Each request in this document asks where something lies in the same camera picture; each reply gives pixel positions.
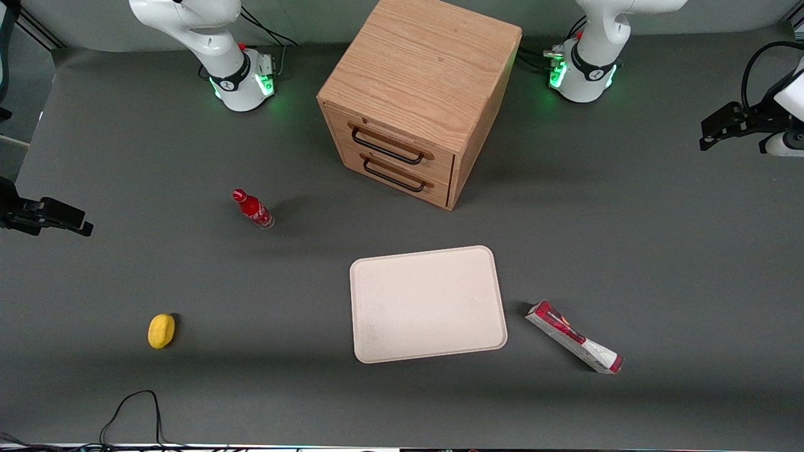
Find red cookie box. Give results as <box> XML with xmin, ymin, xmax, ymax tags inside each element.
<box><xmin>525</xmin><ymin>300</ymin><xmax>625</xmax><ymax>375</ymax></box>

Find beige rectangular tray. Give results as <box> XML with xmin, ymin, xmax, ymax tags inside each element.
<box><xmin>349</xmin><ymin>245</ymin><xmax>508</xmax><ymax>364</ymax></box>

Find yellow lemon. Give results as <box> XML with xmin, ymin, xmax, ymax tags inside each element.
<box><xmin>148</xmin><ymin>313</ymin><xmax>177</xmax><ymax>350</ymax></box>

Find black stand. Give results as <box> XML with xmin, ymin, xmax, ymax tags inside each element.
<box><xmin>0</xmin><ymin>0</ymin><xmax>19</xmax><ymax>123</ymax></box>

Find red cola bottle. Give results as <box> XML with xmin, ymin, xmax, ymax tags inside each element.
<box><xmin>232</xmin><ymin>188</ymin><xmax>276</xmax><ymax>230</ymax></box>

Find wooden drawer front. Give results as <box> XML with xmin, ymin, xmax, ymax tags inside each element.
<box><xmin>336</xmin><ymin>139</ymin><xmax>452</xmax><ymax>209</ymax></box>
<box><xmin>323</xmin><ymin>102</ymin><xmax>455</xmax><ymax>184</ymax></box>

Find wooden drawer cabinet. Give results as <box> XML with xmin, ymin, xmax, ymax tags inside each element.
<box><xmin>317</xmin><ymin>0</ymin><xmax>523</xmax><ymax>211</ymax></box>

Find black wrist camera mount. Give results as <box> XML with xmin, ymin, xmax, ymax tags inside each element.
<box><xmin>745</xmin><ymin>94</ymin><xmax>804</xmax><ymax>137</ymax></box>
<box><xmin>0</xmin><ymin>177</ymin><xmax>42</xmax><ymax>237</ymax></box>

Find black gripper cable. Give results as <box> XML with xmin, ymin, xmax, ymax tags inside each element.
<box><xmin>740</xmin><ymin>40</ymin><xmax>804</xmax><ymax>111</ymax></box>

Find black looped cable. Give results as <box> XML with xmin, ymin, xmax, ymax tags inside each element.
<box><xmin>99</xmin><ymin>390</ymin><xmax>168</xmax><ymax>448</ymax></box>

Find black diagonal rail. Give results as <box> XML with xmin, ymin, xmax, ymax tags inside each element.
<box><xmin>16</xmin><ymin>9</ymin><xmax>67</xmax><ymax>51</ymax></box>

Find black arm base cables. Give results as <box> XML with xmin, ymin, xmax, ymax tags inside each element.
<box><xmin>516</xmin><ymin>15</ymin><xmax>589</xmax><ymax>75</ymax></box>
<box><xmin>239</xmin><ymin>5</ymin><xmax>300</xmax><ymax>80</ymax></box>

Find black cable bundle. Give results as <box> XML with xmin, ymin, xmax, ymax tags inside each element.
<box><xmin>0</xmin><ymin>432</ymin><xmax>230</xmax><ymax>452</ymax></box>

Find black metal drawer handle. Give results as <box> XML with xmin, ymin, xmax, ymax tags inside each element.
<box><xmin>361</xmin><ymin>153</ymin><xmax>435</xmax><ymax>193</ymax></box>
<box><xmin>348</xmin><ymin>122</ymin><xmax>435</xmax><ymax>166</ymax></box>

